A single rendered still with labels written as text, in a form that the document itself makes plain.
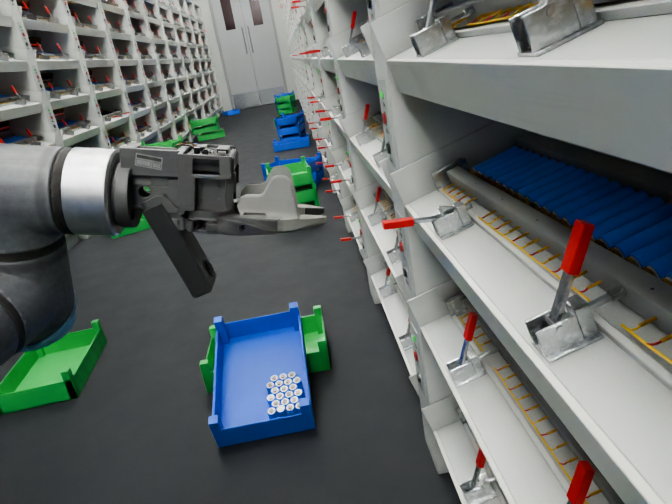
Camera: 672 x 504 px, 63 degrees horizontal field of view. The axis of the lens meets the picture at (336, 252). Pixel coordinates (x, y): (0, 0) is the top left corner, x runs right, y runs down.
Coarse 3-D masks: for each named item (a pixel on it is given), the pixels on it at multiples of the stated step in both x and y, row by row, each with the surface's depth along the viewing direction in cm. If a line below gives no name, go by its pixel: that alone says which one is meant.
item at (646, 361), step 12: (444, 192) 74; (504, 240) 54; (516, 252) 51; (528, 264) 48; (540, 276) 46; (552, 288) 44; (600, 324) 37; (612, 336) 36; (624, 336) 35; (624, 348) 35; (636, 348) 34; (636, 360) 34; (648, 360) 33; (660, 372) 31
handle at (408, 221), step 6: (432, 216) 63; (438, 216) 63; (384, 222) 62; (390, 222) 62; (396, 222) 62; (402, 222) 62; (408, 222) 62; (414, 222) 62; (420, 222) 62; (426, 222) 62; (384, 228) 62; (390, 228) 62
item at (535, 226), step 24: (456, 168) 74; (480, 192) 63; (504, 192) 60; (504, 216) 57; (528, 216) 52; (552, 240) 47; (600, 264) 40; (624, 264) 39; (648, 288) 35; (648, 312) 35
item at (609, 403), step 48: (480, 144) 76; (432, 192) 78; (432, 240) 64; (480, 240) 58; (528, 240) 53; (480, 288) 50; (528, 288) 46; (576, 288) 43; (528, 336) 41; (576, 384) 34; (624, 384) 33; (576, 432) 35; (624, 432) 30; (624, 480) 29
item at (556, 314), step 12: (576, 228) 36; (588, 228) 35; (576, 240) 36; (588, 240) 35; (576, 252) 35; (564, 264) 37; (576, 264) 36; (564, 276) 37; (564, 288) 37; (564, 300) 37; (552, 312) 38
